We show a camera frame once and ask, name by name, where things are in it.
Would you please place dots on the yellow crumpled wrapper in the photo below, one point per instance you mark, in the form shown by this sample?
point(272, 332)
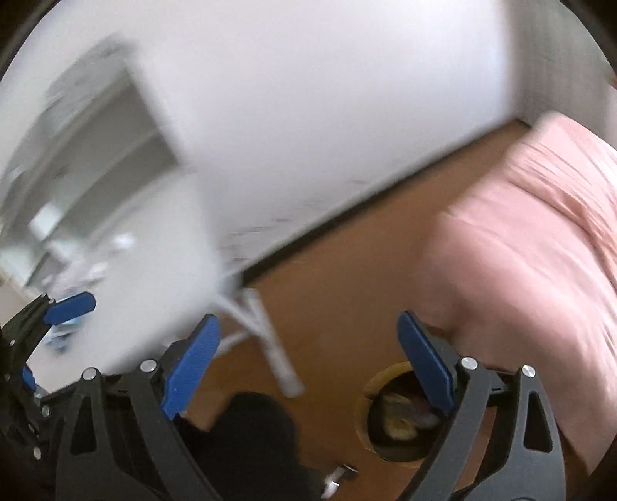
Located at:
point(400, 426)

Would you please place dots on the round yellow-rimmed waste bin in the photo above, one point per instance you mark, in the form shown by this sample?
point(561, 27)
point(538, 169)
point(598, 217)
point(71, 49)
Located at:
point(362, 421)

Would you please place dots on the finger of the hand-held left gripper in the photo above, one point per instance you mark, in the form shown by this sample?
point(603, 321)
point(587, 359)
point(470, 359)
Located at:
point(72, 307)
point(28, 379)

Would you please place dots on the pink bed blanket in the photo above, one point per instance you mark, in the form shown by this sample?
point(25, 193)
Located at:
point(530, 241)

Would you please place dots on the small white black object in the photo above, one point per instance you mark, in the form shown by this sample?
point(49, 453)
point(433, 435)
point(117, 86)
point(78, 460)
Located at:
point(337, 477)

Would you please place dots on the dark cloth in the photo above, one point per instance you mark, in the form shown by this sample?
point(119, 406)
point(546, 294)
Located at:
point(255, 438)

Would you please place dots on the blue white wrapper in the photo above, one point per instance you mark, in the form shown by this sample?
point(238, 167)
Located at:
point(62, 333)

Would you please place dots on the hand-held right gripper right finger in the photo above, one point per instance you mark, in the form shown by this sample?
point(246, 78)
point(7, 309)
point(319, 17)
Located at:
point(426, 368)

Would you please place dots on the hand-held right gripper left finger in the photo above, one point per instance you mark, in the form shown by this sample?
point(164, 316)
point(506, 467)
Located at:
point(190, 368)

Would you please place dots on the white desk shelf unit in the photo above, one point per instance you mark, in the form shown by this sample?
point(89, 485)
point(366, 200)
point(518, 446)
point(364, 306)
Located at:
point(96, 144)

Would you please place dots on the white desk leg frame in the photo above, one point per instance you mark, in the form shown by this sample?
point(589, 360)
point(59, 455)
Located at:
point(262, 332)

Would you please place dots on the grey curtain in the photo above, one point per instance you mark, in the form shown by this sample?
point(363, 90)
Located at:
point(559, 62)

